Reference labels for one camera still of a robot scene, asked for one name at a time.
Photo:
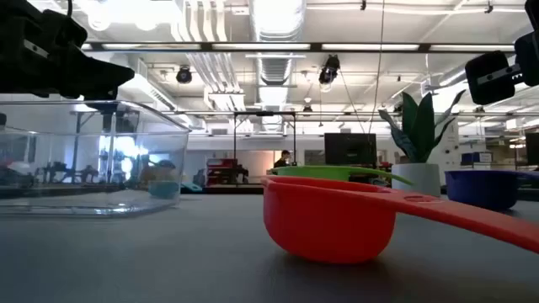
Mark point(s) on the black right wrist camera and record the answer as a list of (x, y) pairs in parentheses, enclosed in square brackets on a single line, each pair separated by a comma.
[(532, 12)]

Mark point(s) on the red measuring cup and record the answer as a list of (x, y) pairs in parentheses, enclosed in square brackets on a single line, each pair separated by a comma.
[(328, 223)]

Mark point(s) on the white plant pot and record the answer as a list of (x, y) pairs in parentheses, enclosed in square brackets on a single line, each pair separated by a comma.
[(414, 181)]

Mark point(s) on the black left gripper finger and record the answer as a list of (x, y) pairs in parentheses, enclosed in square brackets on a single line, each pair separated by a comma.
[(107, 94), (97, 73)]

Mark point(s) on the black monitor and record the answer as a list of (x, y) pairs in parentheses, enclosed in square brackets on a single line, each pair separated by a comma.
[(349, 149), (533, 149)]

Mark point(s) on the black overhead light bar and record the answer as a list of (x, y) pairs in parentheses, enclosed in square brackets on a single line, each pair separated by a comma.
[(316, 47)]

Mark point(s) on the blue storage box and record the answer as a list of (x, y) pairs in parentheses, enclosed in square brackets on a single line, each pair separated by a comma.
[(476, 157)]

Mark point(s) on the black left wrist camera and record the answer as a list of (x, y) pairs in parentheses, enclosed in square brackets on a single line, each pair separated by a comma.
[(65, 29)]

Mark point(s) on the person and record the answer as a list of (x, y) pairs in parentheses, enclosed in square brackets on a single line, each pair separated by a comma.
[(281, 162)]

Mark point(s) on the green snake plant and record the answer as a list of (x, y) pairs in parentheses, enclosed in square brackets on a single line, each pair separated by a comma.
[(414, 126)]

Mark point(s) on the blue measuring cup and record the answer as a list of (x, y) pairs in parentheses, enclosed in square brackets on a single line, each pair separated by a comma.
[(480, 189)]

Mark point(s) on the silver ceiling duct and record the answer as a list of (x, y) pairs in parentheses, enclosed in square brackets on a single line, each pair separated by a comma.
[(275, 67)]

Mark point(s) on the black background rig frame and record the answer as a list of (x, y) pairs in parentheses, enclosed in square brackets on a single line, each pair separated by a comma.
[(265, 113)]

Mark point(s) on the black ceiling spotlight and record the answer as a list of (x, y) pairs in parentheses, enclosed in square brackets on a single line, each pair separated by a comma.
[(329, 71), (184, 76)]

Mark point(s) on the green measuring cup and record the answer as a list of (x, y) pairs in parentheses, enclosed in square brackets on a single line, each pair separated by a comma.
[(311, 171)]

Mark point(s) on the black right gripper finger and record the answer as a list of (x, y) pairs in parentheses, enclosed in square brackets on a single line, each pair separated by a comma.
[(490, 90)]

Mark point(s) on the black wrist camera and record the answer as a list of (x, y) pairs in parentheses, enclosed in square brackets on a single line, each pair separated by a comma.
[(65, 29), (532, 12)]

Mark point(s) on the clear plastic basket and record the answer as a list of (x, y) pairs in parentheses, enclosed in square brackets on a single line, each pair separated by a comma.
[(84, 202)]

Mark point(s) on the red tool cart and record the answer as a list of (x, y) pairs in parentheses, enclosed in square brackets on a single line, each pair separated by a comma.
[(225, 170)]

